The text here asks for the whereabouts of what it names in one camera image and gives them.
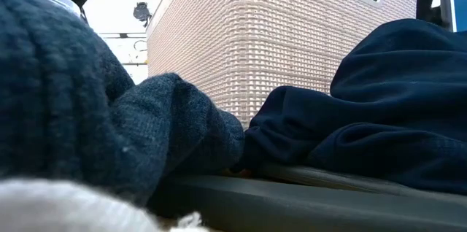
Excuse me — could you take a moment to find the white fuzzy cloth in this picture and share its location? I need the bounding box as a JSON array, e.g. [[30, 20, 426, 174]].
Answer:
[[0, 177, 209, 232]]

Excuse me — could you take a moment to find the dark grey-blue knit sweater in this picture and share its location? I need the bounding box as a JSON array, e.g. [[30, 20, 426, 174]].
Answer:
[[0, 0, 246, 207]]

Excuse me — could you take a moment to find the black overhead camera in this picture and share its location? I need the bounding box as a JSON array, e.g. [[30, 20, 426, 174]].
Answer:
[[133, 1, 153, 28]]

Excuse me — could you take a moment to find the white woven plastic basket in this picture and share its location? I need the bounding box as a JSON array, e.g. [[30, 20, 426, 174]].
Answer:
[[145, 0, 420, 131]]

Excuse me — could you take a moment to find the grey clothes hanger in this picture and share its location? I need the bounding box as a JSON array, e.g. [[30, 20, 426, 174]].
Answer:
[[145, 164, 467, 232]]

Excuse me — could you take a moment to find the navy printed sweatshirt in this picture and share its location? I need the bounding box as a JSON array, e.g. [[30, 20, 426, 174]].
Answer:
[[233, 18, 467, 196]]

